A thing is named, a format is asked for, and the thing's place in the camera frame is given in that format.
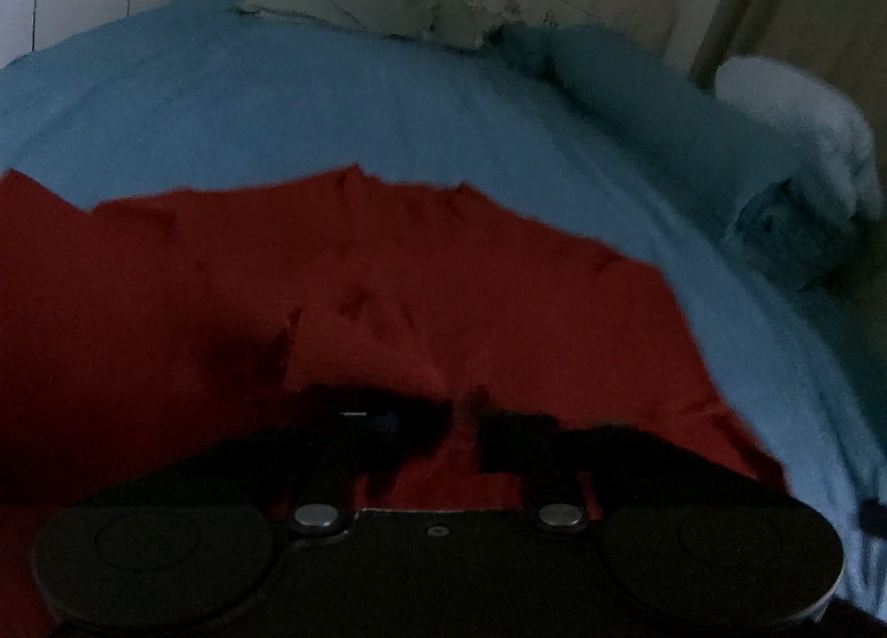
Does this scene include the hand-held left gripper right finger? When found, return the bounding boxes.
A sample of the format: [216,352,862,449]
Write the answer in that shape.
[470,391,767,534]

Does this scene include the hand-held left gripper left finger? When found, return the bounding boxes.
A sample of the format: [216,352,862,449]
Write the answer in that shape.
[181,387,454,537]

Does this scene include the red cloth garment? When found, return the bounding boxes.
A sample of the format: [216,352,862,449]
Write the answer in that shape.
[0,163,791,638]

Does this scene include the blue bed sheet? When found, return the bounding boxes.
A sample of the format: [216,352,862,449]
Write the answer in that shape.
[0,0,887,618]

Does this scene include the teal folded blanket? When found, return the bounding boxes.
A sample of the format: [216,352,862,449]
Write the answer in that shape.
[497,21,861,294]

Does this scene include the grey-green pillow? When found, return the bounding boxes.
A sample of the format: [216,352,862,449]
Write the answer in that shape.
[237,0,506,52]

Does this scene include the light blue fluffy blanket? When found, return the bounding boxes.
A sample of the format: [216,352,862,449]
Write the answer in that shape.
[716,54,885,224]

